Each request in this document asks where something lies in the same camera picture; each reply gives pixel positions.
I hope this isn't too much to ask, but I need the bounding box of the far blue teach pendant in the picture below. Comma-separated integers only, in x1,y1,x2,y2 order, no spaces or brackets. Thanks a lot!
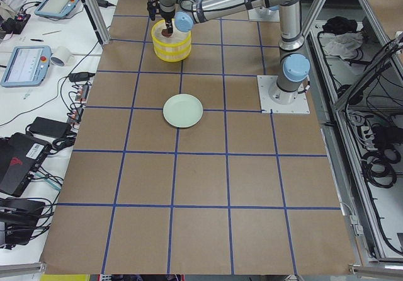
34,0,80,19

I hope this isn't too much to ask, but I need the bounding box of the black power adapter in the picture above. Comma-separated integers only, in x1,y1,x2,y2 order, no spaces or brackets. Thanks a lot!
27,117,72,138

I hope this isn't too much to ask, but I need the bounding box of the aluminium frame post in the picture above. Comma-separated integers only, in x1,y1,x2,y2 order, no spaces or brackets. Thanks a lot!
81,0,111,47

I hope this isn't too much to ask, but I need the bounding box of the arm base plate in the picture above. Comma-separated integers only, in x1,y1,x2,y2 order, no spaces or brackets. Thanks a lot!
257,75,310,115

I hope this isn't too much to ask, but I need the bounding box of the dark red bun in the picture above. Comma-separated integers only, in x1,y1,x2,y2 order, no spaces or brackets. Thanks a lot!
161,29,173,37

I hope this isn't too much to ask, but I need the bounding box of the black red computer box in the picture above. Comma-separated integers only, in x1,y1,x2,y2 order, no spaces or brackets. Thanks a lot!
1,132,52,197

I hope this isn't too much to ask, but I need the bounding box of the white tape roll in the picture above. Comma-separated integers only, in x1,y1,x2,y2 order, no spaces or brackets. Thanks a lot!
50,46,75,67

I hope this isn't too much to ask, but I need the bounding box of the blue teach pendant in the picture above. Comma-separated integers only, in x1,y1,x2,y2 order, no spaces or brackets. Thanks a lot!
34,0,80,19
1,45,52,88

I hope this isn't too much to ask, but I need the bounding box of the near blue teach pendant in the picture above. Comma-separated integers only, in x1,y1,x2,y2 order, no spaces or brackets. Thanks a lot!
1,45,52,88

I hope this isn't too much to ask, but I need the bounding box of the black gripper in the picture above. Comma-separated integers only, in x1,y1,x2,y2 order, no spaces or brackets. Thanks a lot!
159,2,176,35

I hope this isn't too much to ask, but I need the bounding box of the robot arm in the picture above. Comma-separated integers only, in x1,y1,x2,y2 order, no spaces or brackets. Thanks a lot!
147,0,305,52

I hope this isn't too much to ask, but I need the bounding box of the light green plate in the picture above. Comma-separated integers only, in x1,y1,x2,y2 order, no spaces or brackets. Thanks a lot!
162,94,203,128

